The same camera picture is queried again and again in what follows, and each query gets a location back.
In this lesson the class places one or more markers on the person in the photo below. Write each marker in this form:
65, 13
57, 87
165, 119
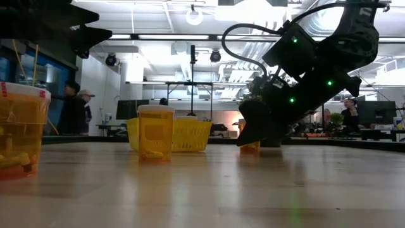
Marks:
163, 101
71, 111
349, 117
86, 95

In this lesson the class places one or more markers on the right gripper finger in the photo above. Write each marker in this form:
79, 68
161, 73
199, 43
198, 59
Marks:
261, 123

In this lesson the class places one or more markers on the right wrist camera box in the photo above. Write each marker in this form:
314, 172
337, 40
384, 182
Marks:
291, 50

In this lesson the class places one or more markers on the small potted plant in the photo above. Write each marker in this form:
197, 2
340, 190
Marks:
337, 118

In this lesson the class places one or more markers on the yellow plastic basket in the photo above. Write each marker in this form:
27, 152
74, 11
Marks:
190, 136

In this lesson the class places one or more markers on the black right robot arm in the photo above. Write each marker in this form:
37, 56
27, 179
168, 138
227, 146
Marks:
357, 35

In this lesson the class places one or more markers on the white dispenser bottle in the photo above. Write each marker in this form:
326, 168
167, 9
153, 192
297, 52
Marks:
107, 118

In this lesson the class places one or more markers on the black tripod stand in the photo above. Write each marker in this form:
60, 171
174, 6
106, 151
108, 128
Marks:
192, 95

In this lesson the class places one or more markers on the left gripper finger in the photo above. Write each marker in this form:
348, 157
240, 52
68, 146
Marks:
90, 36
69, 16

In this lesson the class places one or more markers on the linear pendant light strip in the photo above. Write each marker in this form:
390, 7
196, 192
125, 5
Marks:
174, 37

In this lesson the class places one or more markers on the black aluminium rig frame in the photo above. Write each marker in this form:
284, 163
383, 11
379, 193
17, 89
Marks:
364, 144

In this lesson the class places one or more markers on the black computer monitor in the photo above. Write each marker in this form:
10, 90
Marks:
376, 112
129, 109

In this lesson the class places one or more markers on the black background rig frame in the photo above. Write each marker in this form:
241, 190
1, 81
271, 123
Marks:
177, 83

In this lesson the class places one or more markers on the black track spotlight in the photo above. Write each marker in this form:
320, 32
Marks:
215, 56
110, 59

